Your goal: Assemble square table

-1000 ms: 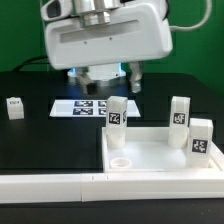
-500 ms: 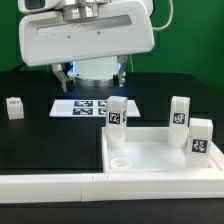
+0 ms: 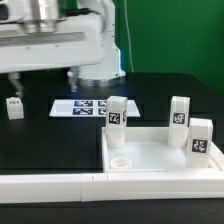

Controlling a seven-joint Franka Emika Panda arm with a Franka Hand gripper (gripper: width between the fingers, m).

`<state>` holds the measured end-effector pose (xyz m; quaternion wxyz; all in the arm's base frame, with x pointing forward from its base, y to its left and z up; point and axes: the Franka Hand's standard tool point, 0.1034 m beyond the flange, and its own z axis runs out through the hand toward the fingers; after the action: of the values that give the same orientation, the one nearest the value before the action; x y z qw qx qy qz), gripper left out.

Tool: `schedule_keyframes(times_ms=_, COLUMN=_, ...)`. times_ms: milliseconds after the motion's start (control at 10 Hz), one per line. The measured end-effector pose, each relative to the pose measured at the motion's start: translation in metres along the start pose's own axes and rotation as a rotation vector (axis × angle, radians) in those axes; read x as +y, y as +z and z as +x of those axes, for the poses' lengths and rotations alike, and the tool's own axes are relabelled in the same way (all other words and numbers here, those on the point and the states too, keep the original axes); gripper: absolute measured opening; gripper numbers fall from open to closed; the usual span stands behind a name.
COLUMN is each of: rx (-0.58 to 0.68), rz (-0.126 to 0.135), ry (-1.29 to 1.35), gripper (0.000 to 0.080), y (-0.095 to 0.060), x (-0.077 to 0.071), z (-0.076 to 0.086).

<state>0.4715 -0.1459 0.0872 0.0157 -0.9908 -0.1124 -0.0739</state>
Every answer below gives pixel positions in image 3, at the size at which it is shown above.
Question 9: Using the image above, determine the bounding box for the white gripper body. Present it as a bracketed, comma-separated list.
[0, 16, 105, 73]

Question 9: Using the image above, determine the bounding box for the white cable on wall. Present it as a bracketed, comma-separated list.
[123, 0, 135, 73]

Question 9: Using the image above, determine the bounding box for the white L-shaped obstacle wall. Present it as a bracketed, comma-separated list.
[0, 171, 224, 204]

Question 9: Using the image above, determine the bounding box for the white square tabletop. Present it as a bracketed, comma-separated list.
[102, 127, 224, 173]

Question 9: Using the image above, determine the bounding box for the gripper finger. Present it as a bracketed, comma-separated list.
[8, 72, 23, 98]
[67, 67, 79, 92]

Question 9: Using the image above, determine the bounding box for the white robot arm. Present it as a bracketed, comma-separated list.
[0, 0, 125, 97]

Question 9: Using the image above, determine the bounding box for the white marker sheet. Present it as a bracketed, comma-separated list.
[49, 99, 141, 118]

